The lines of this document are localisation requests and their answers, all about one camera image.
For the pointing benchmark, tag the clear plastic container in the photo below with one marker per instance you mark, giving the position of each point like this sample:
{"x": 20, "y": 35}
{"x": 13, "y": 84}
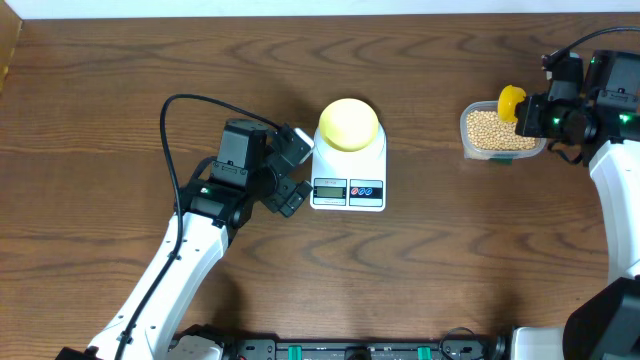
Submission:
{"x": 471, "y": 152}

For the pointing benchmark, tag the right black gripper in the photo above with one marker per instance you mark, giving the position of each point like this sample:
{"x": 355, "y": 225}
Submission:
{"x": 529, "y": 111}

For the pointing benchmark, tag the yellow measuring scoop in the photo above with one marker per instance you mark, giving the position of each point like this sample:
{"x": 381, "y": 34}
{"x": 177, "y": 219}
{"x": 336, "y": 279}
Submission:
{"x": 508, "y": 100}

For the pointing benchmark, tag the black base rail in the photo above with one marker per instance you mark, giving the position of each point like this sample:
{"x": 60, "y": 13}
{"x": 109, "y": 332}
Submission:
{"x": 457, "y": 348}

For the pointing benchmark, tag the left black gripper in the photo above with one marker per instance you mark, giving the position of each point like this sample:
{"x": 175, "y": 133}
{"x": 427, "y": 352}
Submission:
{"x": 283, "y": 176}

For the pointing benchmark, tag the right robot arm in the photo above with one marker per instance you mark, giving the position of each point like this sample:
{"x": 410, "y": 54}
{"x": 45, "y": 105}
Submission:
{"x": 595, "y": 106}

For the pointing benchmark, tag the pale yellow bowl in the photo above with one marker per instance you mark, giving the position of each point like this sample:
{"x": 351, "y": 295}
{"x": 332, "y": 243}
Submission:
{"x": 348, "y": 124}

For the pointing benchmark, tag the soybeans in container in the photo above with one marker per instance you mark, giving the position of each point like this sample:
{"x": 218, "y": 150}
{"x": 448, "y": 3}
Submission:
{"x": 487, "y": 132}

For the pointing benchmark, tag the white digital kitchen scale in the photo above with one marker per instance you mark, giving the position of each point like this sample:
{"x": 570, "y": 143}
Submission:
{"x": 349, "y": 181}

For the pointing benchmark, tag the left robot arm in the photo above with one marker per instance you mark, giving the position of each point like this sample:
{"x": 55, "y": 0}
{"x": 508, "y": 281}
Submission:
{"x": 207, "y": 216}

